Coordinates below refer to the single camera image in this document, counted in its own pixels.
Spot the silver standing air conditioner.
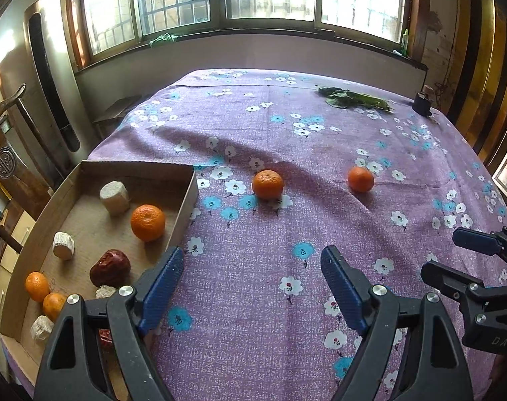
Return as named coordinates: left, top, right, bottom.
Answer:
left=0, top=0, right=91, bottom=176

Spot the small dark bottle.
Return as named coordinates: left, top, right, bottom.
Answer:
left=412, top=85, right=435, bottom=117

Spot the green leafy vegetable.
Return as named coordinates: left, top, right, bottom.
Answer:
left=316, top=86, right=394, bottom=113

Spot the cream drawer cabinet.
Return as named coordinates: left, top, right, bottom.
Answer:
left=0, top=209, right=35, bottom=330

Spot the orange tangerine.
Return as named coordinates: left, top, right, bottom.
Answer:
left=131, top=204, right=166, bottom=243
left=252, top=169, right=285, bottom=200
left=25, top=271, right=51, bottom=303
left=347, top=166, right=375, bottom=193
left=42, top=292, right=67, bottom=322

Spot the shallow cardboard box tray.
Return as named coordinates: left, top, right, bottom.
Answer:
left=0, top=159, right=199, bottom=401

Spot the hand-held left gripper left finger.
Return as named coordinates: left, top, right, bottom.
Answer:
left=33, top=246, right=185, bottom=401

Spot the dark wooden chair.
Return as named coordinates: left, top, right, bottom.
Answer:
left=0, top=84, right=58, bottom=255

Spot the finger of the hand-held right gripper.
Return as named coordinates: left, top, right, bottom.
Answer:
left=420, top=260, right=507, bottom=358
left=452, top=226, right=507, bottom=270

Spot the yellow wooden door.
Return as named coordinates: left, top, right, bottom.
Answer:
left=446, top=0, right=507, bottom=168

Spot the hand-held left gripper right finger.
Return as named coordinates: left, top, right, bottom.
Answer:
left=320, top=246, right=475, bottom=401

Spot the purple floral tablecloth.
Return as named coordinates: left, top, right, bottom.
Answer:
left=3, top=68, right=507, bottom=401

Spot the green cloth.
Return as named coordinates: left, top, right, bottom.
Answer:
left=148, top=32, right=181, bottom=48

